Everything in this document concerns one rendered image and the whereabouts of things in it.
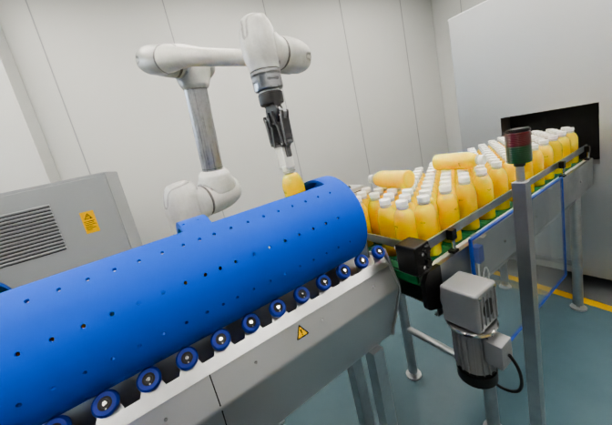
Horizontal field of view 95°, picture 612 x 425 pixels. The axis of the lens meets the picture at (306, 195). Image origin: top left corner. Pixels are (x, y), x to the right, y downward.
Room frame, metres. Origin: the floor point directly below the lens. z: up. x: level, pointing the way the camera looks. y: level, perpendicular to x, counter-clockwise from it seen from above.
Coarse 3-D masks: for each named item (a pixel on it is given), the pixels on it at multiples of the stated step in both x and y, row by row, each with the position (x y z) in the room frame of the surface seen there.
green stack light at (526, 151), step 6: (510, 150) 0.81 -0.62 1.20; (516, 150) 0.80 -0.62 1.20; (522, 150) 0.79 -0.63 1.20; (528, 150) 0.79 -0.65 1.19; (510, 156) 0.81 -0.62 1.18; (516, 156) 0.80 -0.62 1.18; (522, 156) 0.79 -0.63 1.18; (528, 156) 0.79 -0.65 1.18; (510, 162) 0.81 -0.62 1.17; (516, 162) 0.80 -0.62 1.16; (522, 162) 0.79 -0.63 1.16
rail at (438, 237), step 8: (576, 152) 1.51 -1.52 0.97; (560, 160) 1.39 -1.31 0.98; (568, 160) 1.45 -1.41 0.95; (552, 168) 1.33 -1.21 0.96; (536, 176) 1.23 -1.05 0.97; (544, 176) 1.28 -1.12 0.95; (496, 200) 1.04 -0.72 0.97; (504, 200) 1.07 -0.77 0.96; (480, 208) 0.98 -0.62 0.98; (488, 208) 1.01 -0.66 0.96; (472, 216) 0.95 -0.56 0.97; (480, 216) 0.97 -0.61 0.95; (456, 224) 0.89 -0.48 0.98; (464, 224) 0.92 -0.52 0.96; (440, 232) 0.85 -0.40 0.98; (432, 240) 0.82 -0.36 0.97; (440, 240) 0.84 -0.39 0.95
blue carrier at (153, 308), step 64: (320, 192) 0.78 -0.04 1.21; (128, 256) 0.55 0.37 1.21; (192, 256) 0.57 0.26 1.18; (256, 256) 0.61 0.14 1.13; (320, 256) 0.69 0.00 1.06; (0, 320) 0.42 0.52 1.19; (64, 320) 0.44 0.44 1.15; (128, 320) 0.47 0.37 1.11; (192, 320) 0.53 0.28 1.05; (0, 384) 0.38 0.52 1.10; (64, 384) 0.42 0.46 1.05
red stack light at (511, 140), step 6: (522, 132) 0.79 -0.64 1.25; (528, 132) 0.79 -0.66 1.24; (510, 138) 0.81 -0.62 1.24; (516, 138) 0.79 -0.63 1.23; (522, 138) 0.79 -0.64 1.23; (528, 138) 0.79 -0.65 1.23; (510, 144) 0.81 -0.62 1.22; (516, 144) 0.79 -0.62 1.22; (522, 144) 0.79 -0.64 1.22; (528, 144) 0.79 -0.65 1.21
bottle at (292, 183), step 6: (288, 174) 0.88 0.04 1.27; (294, 174) 0.88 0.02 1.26; (282, 180) 0.89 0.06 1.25; (288, 180) 0.87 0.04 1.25; (294, 180) 0.87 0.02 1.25; (300, 180) 0.88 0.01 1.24; (282, 186) 0.89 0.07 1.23; (288, 186) 0.87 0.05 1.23; (294, 186) 0.86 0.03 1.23; (300, 186) 0.87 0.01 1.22; (288, 192) 0.87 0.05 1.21; (294, 192) 0.86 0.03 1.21; (300, 192) 0.87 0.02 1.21
